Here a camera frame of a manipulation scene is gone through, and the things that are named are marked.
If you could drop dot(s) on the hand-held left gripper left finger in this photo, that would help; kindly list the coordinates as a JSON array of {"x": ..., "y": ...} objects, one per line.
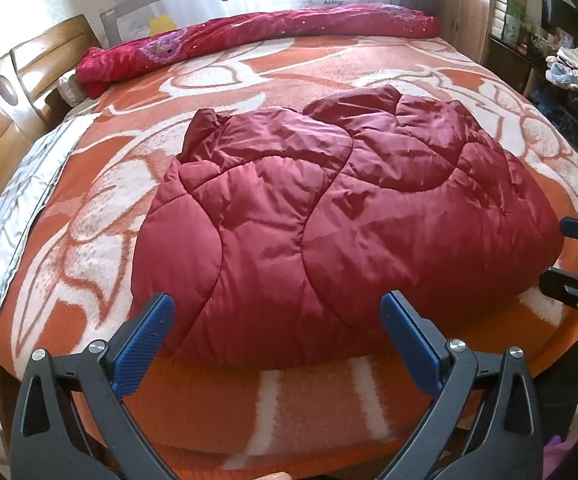
[{"x": 144, "y": 345}]

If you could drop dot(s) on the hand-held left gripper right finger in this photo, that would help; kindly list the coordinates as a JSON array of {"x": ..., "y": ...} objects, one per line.
[{"x": 411, "y": 345}]

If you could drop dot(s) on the red padded jacket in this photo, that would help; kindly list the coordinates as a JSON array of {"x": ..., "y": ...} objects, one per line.
[{"x": 319, "y": 235}]

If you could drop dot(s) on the pile of clothes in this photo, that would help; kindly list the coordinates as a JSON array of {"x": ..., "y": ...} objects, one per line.
[{"x": 576, "y": 77}]

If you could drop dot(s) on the dark cluttered shelf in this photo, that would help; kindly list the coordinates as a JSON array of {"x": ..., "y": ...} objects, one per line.
[{"x": 549, "y": 105}]

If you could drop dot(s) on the orange and white blanket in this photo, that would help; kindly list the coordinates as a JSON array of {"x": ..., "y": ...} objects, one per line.
[{"x": 294, "y": 410}]

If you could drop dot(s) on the grey white pillow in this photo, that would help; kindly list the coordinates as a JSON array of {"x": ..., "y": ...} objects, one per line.
[{"x": 24, "y": 195}]

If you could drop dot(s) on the stack of white green boxes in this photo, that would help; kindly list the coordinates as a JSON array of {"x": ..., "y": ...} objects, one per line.
[{"x": 509, "y": 17}]

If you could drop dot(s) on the wooden wardrobe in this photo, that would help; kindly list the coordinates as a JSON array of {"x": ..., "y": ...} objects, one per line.
[{"x": 469, "y": 0}]

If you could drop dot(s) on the red floral quilt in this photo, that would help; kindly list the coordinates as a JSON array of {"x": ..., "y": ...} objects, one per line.
[{"x": 269, "y": 27}]

